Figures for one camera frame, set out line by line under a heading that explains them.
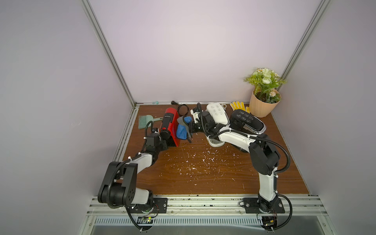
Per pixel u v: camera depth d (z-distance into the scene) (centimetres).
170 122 85
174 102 122
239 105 121
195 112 81
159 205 73
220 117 82
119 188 43
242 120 81
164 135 85
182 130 90
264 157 50
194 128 80
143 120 110
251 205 73
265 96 103
